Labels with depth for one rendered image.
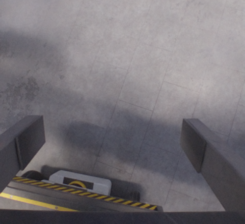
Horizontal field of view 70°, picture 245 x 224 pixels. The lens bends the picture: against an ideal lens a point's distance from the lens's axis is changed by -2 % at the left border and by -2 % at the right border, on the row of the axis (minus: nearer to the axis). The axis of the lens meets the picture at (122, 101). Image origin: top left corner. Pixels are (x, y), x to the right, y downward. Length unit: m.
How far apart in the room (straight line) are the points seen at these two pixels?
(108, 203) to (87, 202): 0.07
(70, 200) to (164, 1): 1.01
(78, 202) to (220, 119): 0.71
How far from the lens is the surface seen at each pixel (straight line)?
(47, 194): 0.67
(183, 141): 0.16
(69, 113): 0.96
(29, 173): 0.94
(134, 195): 0.82
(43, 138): 0.17
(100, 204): 0.62
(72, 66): 1.00
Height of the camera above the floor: 0.88
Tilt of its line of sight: 81 degrees down
